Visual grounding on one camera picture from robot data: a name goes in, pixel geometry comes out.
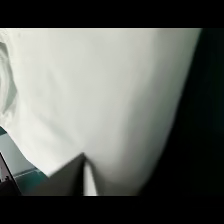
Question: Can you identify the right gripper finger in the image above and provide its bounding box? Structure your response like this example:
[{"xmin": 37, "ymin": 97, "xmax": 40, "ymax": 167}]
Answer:
[{"xmin": 24, "ymin": 152, "xmax": 87, "ymax": 197}]

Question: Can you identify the white T-shirt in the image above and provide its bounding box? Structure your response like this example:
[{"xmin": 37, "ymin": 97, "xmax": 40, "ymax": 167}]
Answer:
[{"xmin": 0, "ymin": 27, "xmax": 203, "ymax": 197}]

